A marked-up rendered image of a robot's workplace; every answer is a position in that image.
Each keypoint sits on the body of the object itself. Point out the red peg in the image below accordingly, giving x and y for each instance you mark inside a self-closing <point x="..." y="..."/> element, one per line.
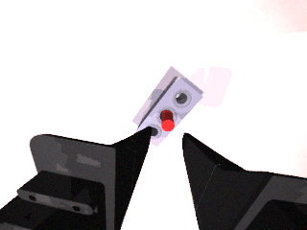
<point x="167" y="120"/>

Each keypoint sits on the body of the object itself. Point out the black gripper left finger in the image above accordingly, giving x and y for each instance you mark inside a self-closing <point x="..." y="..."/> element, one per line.
<point x="117" y="166"/>

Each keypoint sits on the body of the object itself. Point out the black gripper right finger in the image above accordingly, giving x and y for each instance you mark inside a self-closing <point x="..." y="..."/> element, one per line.
<point x="226" y="196"/>

